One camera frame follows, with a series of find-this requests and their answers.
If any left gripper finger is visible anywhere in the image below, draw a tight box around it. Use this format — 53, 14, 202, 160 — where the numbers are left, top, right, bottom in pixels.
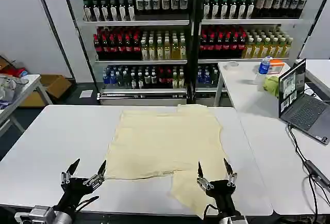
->
61, 158, 81, 185
84, 159, 107, 188

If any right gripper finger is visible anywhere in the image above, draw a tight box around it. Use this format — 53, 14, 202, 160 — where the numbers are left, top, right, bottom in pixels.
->
223, 158, 238, 187
196, 161, 214, 191

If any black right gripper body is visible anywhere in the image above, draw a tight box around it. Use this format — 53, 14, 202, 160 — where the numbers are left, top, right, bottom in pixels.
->
206, 180, 242, 218

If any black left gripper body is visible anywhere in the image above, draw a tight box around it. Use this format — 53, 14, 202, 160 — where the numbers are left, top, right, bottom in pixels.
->
54, 177, 100, 212

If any cream yellow shirt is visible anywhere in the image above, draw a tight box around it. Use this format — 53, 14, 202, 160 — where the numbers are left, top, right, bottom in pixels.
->
104, 104, 230, 219

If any white side table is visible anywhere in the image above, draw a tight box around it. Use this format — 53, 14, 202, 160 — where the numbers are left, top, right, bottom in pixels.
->
213, 60, 292, 111

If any brown cardboard box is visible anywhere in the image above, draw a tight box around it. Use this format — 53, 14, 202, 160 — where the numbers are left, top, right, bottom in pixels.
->
19, 74, 73, 107

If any white cluttered table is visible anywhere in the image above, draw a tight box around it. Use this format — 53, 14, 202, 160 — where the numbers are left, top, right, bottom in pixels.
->
0, 73, 53, 138

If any grey open laptop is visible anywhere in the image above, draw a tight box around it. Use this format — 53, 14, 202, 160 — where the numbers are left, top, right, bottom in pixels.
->
278, 58, 330, 146

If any green crumpled cloth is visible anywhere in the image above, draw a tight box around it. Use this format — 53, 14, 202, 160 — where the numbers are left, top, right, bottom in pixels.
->
262, 75, 281, 98

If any clear plastic bag pile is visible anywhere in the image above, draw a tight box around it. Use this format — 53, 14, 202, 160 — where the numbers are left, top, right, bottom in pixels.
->
0, 75, 29, 106

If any white tape roll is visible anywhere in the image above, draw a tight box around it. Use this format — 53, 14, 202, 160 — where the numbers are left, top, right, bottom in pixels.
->
223, 61, 240, 71

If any red package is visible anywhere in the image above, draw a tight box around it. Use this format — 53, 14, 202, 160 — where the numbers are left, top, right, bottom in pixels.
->
10, 67, 28, 79

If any blue label water bottle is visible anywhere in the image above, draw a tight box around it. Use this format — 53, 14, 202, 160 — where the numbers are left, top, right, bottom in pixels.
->
254, 56, 271, 85

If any orange lid plastic box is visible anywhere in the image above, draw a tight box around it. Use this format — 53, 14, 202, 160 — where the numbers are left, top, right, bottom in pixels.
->
268, 58, 285, 74

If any flat cardboard piece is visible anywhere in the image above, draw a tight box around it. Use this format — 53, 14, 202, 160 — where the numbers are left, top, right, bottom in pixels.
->
0, 55, 17, 74

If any bottle shelf with drinks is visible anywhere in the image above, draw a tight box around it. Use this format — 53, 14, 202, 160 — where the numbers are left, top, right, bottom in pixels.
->
196, 0, 330, 106
60, 0, 197, 106

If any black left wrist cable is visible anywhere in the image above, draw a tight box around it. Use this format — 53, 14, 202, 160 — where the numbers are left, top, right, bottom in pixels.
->
73, 195, 100, 212

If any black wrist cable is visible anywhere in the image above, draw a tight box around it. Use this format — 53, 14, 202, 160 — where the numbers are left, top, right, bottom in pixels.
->
202, 204, 220, 221
73, 195, 100, 212

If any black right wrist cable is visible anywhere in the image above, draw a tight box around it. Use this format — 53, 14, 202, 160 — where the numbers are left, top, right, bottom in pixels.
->
202, 204, 220, 221

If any black laptop cable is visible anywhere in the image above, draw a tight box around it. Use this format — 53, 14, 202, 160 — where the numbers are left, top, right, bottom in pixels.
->
287, 123, 310, 163

